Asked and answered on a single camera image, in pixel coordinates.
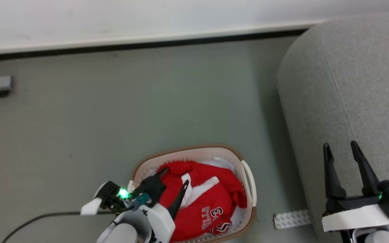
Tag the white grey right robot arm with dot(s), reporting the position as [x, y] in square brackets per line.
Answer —
[377, 238]

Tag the grey fabric sofa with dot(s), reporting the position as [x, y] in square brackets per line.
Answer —
[349, 84]

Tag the red garment white lettering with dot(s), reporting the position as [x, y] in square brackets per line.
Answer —
[221, 197]

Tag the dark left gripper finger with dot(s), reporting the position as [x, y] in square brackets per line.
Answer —
[154, 189]
[178, 200]

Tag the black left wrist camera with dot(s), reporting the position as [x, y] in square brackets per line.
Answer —
[108, 194]

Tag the white laundry basket brown rim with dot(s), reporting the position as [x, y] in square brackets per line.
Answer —
[214, 153]

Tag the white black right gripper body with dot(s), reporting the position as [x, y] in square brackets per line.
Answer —
[353, 216]

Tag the white black skirting board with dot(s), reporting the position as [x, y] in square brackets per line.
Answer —
[147, 44]

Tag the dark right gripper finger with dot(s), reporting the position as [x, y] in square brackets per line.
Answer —
[366, 175]
[333, 182]

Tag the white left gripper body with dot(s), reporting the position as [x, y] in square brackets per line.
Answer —
[160, 221]

